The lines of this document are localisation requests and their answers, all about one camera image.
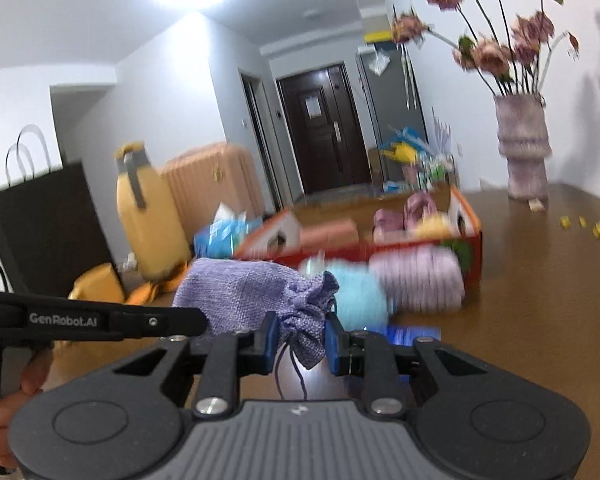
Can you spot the bunch of dried roses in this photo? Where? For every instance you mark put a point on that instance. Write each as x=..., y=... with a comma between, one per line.
x=490, y=55

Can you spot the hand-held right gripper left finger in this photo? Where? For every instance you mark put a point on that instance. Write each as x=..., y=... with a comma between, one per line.
x=274, y=342

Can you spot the yellow shopping bag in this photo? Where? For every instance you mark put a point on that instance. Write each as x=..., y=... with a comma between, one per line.
x=397, y=154

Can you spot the grey refrigerator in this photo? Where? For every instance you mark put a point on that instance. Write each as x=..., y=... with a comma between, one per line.
x=390, y=105

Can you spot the pink ribbed suitcase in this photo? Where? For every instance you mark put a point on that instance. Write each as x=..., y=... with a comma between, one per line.
x=205, y=185

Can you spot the side room door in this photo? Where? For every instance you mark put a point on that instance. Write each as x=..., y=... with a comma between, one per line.
x=260, y=145

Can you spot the pink textured vase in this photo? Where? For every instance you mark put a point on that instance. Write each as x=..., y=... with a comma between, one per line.
x=522, y=150

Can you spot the light blue plush toy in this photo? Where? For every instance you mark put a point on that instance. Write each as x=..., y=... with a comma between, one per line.
x=360, y=295

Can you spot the yellow box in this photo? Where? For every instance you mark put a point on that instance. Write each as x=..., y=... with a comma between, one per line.
x=379, y=36

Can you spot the yellow thermos jug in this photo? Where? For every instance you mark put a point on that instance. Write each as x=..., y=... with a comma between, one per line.
x=150, y=220

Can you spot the hanging folded umbrella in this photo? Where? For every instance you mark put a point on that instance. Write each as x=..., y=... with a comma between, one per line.
x=407, y=77

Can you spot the blue wet wipes pack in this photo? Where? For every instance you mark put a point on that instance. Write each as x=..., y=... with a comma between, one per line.
x=220, y=237

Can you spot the lavender knit towel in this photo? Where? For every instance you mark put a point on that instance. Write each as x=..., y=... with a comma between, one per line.
x=415, y=280

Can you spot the pink satin bag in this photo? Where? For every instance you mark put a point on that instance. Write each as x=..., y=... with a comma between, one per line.
x=395, y=222

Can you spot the white yellow alpaca plush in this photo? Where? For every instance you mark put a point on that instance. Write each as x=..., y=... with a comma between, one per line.
x=435, y=225

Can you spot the purple wall decal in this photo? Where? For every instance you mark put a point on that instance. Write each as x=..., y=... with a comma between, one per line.
x=441, y=132

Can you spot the fallen rose petal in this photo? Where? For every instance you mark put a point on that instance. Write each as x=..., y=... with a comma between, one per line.
x=537, y=205

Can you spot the person's left hand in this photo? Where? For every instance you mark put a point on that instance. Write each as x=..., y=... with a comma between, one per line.
x=0, y=415

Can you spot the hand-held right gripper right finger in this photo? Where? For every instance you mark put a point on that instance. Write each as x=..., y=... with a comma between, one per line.
x=331, y=345

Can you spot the white paper on door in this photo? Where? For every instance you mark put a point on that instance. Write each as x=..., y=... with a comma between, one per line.
x=314, y=107

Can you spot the dark brown entrance door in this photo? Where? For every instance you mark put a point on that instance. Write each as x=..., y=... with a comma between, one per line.
x=325, y=155

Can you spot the black paper shopping bag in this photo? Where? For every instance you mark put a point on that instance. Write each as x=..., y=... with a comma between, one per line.
x=45, y=220

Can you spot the blue shopping bag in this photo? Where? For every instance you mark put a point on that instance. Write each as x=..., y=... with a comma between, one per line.
x=412, y=139

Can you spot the yellow ceramic mug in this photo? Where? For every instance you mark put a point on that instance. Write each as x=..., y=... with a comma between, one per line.
x=100, y=282

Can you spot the orange cardboard box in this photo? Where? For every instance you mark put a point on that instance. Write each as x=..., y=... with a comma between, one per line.
x=472, y=255

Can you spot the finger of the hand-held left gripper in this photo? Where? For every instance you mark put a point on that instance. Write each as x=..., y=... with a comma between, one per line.
x=170, y=321

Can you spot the paper note on refrigerator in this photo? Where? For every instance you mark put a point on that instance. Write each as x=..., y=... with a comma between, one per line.
x=380, y=62

